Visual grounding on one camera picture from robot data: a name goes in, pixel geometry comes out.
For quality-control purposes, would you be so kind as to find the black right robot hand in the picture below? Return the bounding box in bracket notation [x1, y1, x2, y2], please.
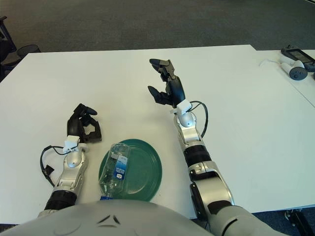
[147, 58, 187, 108]

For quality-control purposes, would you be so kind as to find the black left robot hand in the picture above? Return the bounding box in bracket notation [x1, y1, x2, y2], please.
[66, 103, 103, 143]

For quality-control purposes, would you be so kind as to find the clear plastic bottle blue cap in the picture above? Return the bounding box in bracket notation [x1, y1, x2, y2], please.
[98, 142, 131, 200]

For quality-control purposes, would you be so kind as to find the green round plate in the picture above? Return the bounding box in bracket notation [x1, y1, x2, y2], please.
[98, 139, 163, 202]

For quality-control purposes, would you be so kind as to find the grey robot torso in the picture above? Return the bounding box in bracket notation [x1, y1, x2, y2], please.
[0, 198, 215, 236]

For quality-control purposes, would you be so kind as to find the black office chair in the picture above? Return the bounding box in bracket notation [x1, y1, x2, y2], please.
[0, 16, 24, 82]

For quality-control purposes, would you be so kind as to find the black table leg base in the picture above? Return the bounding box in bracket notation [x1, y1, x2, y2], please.
[284, 210, 315, 227]

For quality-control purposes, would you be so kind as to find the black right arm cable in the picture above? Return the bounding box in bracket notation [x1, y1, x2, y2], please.
[189, 100, 209, 138]

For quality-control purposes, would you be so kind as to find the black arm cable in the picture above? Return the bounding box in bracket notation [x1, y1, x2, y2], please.
[40, 145, 67, 190]
[189, 100, 209, 138]

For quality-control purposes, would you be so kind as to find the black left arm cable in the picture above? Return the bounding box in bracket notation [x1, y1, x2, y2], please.
[40, 145, 67, 190]

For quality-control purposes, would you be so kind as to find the black wire mesh wastebasket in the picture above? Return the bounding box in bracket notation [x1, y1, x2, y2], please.
[16, 44, 42, 59]

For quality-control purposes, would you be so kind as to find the thin white cable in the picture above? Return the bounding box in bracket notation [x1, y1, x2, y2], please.
[258, 58, 281, 67]

